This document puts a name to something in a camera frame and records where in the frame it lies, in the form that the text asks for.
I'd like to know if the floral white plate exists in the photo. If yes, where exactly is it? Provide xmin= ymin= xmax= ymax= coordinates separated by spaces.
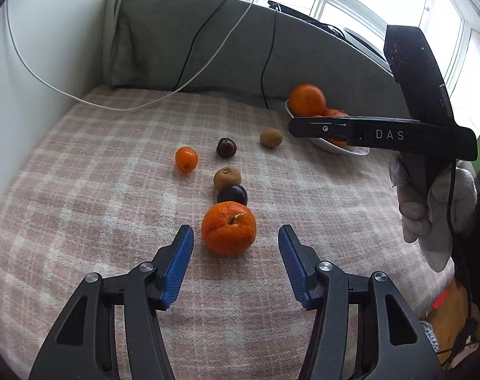
xmin=284 ymin=99 xmax=370 ymax=156

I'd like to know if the dark purple plum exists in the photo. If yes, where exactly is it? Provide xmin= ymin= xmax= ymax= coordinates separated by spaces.
xmin=216 ymin=138 xmax=237 ymax=158
xmin=217 ymin=185 xmax=249 ymax=206

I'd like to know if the red paper piece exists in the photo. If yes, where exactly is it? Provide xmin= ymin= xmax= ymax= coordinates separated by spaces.
xmin=432 ymin=290 xmax=451 ymax=310

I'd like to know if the black cable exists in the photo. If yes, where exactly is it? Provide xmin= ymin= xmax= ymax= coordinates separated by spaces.
xmin=172 ymin=0 xmax=230 ymax=92

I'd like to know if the pink plaid blanket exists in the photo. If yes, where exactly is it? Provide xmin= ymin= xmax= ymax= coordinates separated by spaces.
xmin=0 ymin=85 xmax=456 ymax=380

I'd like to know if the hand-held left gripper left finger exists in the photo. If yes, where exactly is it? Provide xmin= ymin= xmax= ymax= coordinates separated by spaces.
xmin=28 ymin=225 xmax=195 ymax=380

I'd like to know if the large smooth orange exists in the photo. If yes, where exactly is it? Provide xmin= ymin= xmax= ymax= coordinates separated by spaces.
xmin=289 ymin=84 xmax=327 ymax=117

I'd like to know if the small oval kumquat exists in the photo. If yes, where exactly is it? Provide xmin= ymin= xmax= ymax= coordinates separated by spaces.
xmin=175 ymin=146 xmax=199 ymax=174

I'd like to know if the brown longan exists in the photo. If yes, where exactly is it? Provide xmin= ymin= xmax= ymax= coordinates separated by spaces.
xmin=260 ymin=128 xmax=283 ymax=149

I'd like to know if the long white cable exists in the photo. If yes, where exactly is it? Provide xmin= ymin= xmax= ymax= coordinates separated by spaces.
xmin=4 ymin=0 xmax=257 ymax=110

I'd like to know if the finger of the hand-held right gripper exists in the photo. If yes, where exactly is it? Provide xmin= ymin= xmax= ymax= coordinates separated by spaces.
xmin=289 ymin=116 xmax=361 ymax=146

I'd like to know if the large orange with stem scar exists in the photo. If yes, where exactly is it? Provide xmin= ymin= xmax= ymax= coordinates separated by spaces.
xmin=201 ymin=201 xmax=257 ymax=256

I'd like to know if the person's right hand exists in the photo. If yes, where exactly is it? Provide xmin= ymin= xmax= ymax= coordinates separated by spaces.
xmin=389 ymin=154 xmax=478 ymax=273

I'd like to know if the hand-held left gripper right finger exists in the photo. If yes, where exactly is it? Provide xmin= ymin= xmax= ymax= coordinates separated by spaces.
xmin=278 ymin=224 xmax=444 ymax=380

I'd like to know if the brown kiwi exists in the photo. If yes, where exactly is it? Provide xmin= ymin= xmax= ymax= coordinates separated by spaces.
xmin=213 ymin=167 xmax=241 ymax=191

